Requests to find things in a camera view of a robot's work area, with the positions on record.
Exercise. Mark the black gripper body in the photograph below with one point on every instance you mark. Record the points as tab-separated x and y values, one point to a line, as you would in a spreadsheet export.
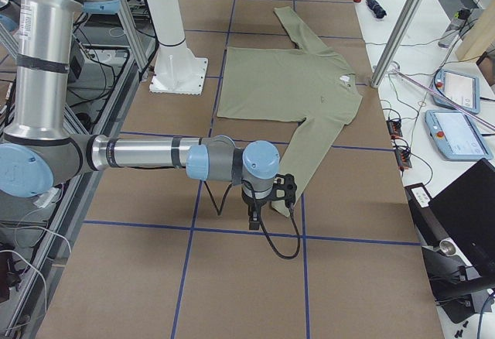
254	203

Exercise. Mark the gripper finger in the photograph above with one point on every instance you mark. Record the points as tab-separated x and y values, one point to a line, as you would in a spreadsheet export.
256	223
251	223

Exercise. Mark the olive green long-sleeve shirt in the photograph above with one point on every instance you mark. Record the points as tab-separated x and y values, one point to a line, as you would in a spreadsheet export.
312	85

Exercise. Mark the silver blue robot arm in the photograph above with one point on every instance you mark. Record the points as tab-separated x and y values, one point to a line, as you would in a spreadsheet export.
217	158

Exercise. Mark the orange electronics board near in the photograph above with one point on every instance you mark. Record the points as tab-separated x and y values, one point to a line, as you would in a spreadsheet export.
403	157

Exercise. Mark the orange electronics board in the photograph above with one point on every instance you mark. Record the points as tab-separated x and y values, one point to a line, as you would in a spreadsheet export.
394	128
403	157

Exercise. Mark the orange electronics board far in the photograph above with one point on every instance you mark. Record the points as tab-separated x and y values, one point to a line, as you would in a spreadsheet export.
394	128

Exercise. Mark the black power adapter box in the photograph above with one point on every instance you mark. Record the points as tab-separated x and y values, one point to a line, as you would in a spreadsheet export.
425	221

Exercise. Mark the silver metal cup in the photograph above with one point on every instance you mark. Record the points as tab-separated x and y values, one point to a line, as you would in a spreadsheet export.
448	247

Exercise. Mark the black monitor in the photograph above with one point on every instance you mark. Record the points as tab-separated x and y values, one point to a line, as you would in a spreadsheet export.
466	211

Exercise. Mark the near blue teach pendant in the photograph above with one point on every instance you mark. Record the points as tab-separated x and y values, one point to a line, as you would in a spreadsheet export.
456	136

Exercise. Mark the blue teach pendant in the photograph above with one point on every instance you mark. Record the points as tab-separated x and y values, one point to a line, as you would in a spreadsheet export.
461	88
456	136

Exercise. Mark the reacher grabber stick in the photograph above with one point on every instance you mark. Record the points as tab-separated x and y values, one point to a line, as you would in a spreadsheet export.
440	96

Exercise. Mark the folded dark blue umbrella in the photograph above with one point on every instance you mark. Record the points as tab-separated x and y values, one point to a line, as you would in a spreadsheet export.
378	11

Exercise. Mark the far blue teach pendant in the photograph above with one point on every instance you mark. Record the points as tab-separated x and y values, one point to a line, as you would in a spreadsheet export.
461	88

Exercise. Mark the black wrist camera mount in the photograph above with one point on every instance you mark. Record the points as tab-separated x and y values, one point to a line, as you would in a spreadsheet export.
283	191

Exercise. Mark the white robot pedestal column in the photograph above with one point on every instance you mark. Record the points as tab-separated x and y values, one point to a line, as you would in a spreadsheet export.
177	70

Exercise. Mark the aluminium side frame rail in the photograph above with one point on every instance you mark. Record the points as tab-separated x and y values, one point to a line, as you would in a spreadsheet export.
37	153

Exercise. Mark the aluminium frame post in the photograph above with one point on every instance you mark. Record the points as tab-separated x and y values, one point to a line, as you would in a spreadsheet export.
400	28

